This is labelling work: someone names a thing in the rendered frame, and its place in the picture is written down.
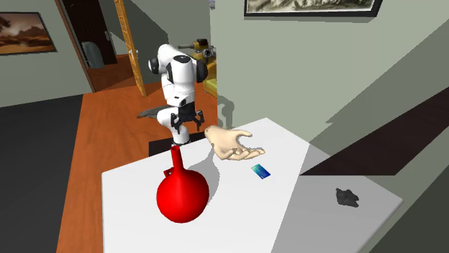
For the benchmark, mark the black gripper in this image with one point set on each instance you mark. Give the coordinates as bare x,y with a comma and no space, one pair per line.
187,112

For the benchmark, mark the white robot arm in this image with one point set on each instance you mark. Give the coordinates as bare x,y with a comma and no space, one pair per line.
177,78

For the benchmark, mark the grey flat floor thing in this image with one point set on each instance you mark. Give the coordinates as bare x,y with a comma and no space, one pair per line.
151,112

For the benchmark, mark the dark robot stand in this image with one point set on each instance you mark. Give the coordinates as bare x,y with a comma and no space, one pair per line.
159,147

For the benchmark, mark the beige hand figure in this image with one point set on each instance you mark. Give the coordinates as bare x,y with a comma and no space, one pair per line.
224,142

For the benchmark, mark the yellow sofa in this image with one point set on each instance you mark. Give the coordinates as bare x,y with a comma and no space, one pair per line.
211,82

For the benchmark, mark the yellow machine toy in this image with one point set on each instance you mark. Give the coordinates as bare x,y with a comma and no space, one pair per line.
200,49

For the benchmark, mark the red round long-necked vase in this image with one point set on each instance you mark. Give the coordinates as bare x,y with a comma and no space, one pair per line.
182,194

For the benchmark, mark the blue card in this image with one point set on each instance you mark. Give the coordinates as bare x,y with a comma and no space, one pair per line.
261,171

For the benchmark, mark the wooden door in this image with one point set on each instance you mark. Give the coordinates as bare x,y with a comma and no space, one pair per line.
131,45

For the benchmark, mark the grey-blue chair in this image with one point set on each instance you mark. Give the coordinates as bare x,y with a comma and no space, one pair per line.
93,54

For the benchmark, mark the black-framed sketch picture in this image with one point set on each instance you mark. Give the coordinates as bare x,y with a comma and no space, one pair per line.
308,6

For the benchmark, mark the black crumpled lump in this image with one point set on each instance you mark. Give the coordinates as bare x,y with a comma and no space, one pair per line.
346,198

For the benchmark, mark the framed brown landscape picture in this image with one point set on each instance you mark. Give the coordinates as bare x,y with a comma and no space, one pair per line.
22,33

